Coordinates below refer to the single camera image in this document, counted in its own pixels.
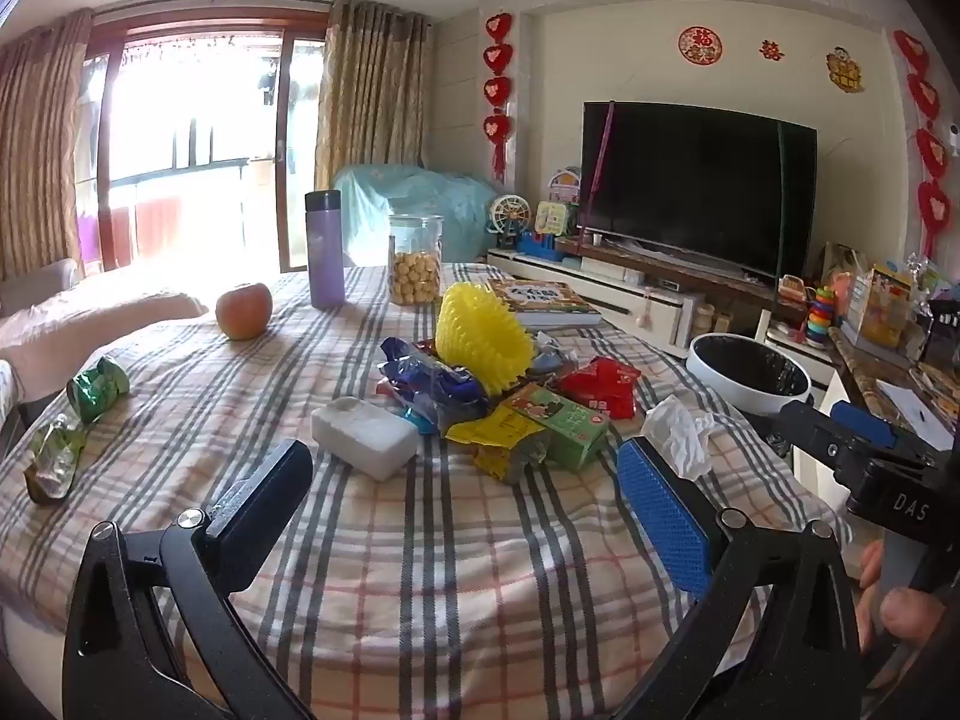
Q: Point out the colourful picture book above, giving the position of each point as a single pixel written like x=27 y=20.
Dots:
x=540 y=300

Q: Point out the white paper sheet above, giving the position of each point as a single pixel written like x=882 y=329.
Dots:
x=919 y=412

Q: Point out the apple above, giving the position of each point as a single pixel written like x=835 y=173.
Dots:
x=244 y=311

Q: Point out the white tissue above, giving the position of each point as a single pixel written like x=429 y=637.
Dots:
x=679 y=435

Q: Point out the clear green snack wrapper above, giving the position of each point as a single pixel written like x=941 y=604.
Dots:
x=52 y=461

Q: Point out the cartoon wall sticker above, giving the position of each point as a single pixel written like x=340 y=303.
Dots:
x=846 y=69

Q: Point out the green thin rod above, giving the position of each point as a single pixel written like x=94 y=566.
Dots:
x=780 y=210

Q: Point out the blue toy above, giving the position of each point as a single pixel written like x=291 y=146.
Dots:
x=536 y=246

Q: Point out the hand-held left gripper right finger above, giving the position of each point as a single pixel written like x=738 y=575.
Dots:
x=664 y=517

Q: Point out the red heart hanging decoration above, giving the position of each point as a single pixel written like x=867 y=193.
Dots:
x=926 y=142
x=497 y=90

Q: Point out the yellow wrapper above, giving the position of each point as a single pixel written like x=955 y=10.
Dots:
x=487 y=435

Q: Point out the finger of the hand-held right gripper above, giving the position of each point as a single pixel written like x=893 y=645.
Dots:
x=806 y=427
x=862 y=424

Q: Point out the blue snack wrapper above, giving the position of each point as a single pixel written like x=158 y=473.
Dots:
x=435 y=386

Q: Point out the plaid tablecloth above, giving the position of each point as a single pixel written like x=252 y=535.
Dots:
x=420 y=577

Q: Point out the yellow box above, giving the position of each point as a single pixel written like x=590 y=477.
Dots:
x=877 y=307

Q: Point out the round red wall sticker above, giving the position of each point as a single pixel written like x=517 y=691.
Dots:
x=700 y=45

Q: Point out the green carton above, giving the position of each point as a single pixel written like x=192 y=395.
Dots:
x=566 y=424

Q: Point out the yellow foam fruit net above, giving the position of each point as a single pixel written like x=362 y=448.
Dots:
x=480 y=337

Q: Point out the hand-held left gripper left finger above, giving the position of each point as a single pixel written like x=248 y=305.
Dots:
x=255 y=510

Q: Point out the white foam block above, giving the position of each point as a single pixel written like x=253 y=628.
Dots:
x=364 y=435

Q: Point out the sofa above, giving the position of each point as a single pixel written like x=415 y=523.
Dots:
x=90 y=322

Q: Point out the pink thin rod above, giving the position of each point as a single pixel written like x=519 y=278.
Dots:
x=600 y=165

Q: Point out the person's right hand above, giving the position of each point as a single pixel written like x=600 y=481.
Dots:
x=911 y=615

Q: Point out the colourful toy board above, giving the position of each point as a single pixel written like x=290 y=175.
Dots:
x=551 y=217

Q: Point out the marble top cabinet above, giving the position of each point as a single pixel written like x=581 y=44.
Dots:
x=870 y=375

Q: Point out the red carton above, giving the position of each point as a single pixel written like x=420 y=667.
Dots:
x=596 y=386

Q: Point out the white trash bin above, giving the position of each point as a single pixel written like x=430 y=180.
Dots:
x=720 y=390

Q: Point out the wooden sliding door frame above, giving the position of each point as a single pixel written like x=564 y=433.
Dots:
x=281 y=142

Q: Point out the red character wall sticker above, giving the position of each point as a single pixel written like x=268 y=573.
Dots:
x=772 y=50

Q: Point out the white security camera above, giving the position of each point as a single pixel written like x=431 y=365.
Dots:
x=954 y=139

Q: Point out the pink toy register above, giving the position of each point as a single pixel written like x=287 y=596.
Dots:
x=793 y=291

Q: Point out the purple thermos bottle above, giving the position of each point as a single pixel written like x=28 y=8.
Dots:
x=325 y=255

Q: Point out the beige curtain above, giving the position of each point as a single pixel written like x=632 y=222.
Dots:
x=41 y=150
x=371 y=90

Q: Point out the white TV cabinet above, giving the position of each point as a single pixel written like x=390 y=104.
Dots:
x=600 y=292

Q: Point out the ferris wheel toy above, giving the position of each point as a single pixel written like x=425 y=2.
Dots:
x=508 y=217

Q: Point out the clear cookie jar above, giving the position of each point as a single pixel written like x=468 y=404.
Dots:
x=415 y=270

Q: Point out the black television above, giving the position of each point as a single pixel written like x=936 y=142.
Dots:
x=697 y=180

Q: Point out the teal covered furniture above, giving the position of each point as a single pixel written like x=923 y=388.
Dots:
x=420 y=202

